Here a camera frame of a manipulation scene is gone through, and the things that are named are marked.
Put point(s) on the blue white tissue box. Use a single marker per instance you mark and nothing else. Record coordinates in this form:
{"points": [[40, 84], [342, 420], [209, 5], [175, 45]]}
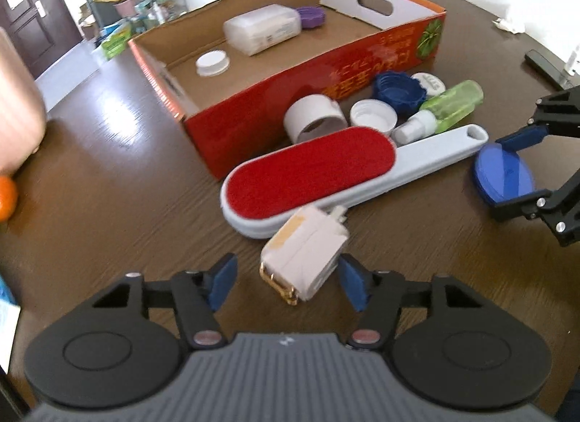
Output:
{"points": [[9, 317]]}

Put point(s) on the white jar lid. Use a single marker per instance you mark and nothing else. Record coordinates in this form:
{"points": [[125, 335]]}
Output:
{"points": [[212, 63]]}

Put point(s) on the purple ridged lid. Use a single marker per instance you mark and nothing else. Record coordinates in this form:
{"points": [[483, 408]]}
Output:
{"points": [[311, 17]]}

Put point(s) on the green spray bottle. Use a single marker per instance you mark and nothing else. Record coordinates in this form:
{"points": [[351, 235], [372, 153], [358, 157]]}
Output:
{"points": [[440, 113]]}

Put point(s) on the translucent white plastic container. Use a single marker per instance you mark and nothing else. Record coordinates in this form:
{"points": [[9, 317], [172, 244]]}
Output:
{"points": [[258, 30]]}

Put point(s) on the white bottle cap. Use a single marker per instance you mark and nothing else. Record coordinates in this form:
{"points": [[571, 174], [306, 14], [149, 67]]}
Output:
{"points": [[375, 114]]}

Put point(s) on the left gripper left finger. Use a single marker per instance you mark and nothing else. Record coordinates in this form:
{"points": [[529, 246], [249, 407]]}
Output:
{"points": [[194, 297]]}

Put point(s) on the green package box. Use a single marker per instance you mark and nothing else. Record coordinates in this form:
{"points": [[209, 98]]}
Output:
{"points": [[117, 41]]}

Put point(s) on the dark blue ridged lid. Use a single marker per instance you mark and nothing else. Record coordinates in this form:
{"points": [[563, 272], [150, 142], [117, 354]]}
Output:
{"points": [[401, 92]]}

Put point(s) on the small white round case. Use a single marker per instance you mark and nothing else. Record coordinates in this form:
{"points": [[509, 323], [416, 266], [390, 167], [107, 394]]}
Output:
{"points": [[431, 83]]}

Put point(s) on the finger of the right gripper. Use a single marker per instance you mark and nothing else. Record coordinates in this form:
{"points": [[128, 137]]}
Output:
{"points": [[556, 114], [558, 209]]}

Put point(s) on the crumpled white tissue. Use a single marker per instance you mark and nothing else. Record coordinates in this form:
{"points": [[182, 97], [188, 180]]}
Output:
{"points": [[509, 25]]}

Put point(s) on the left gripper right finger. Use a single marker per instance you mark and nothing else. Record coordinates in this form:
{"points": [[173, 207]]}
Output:
{"points": [[380, 297]]}

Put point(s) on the red lint brush white handle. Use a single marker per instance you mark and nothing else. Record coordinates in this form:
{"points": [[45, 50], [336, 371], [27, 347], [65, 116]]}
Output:
{"points": [[345, 168]]}

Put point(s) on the orange fruit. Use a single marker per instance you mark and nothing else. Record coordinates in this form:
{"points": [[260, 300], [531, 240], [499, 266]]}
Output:
{"points": [[9, 196]]}

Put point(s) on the red cardboard box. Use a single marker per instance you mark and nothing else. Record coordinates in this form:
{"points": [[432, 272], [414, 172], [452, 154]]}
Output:
{"points": [[238, 115]]}

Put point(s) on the blue round lid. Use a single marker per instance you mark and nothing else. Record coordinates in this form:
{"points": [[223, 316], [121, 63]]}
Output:
{"points": [[501, 175]]}

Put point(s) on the black remote control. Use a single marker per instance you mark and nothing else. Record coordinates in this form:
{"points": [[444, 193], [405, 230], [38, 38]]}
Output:
{"points": [[559, 80]]}

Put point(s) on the pink suitcase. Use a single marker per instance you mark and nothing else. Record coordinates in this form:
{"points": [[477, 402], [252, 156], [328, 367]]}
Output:
{"points": [[22, 109]]}

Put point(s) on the white power adapter plug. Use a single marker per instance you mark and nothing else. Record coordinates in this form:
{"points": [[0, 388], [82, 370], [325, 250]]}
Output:
{"points": [[301, 256]]}

